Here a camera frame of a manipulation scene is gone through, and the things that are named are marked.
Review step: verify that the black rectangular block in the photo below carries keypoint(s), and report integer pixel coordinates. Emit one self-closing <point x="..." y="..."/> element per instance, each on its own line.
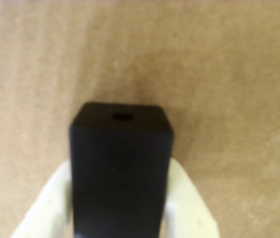
<point x="120" y="173"/>

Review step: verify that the brown cardboard sheet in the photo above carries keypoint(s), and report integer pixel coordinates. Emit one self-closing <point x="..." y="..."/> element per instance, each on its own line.
<point x="204" y="74"/>

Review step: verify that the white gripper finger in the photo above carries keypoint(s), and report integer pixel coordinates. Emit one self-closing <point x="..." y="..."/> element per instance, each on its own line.
<point x="50" y="205"/>
<point x="189" y="210"/>

